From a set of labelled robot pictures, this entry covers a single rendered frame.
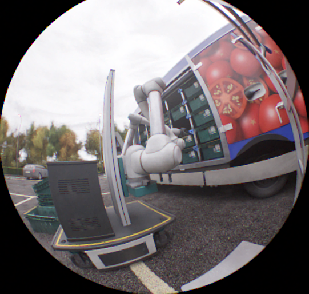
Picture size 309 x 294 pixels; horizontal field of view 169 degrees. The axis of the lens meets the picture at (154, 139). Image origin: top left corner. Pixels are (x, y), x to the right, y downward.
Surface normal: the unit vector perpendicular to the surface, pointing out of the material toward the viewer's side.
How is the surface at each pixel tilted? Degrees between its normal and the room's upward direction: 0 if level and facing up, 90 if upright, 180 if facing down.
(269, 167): 90
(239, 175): 90
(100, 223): 90
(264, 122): 90
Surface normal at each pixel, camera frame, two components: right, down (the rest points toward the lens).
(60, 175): 0.53, -0.27
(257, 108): -0.81, 0.01
